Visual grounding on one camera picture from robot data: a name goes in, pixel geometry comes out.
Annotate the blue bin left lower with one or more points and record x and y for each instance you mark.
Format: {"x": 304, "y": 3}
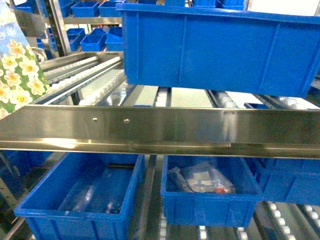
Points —
{"x": 85, "y": 196}

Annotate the steel rack front rail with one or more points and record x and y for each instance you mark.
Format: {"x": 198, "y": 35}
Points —
{"x": 164, "y": 131}

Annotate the blue bin with plastic bags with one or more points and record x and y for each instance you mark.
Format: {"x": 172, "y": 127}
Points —
{"x": 208, "y": 191}

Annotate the large blue plastic bin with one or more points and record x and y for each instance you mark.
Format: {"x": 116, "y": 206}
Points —
{"x": 220, "y": 49}

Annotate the white roller conveyor track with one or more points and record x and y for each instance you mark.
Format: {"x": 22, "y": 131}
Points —
{"x": 86, "y": 82}

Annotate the flower gift bag with handle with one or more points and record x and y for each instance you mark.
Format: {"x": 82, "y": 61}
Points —
{"x": 21, "y": 77}

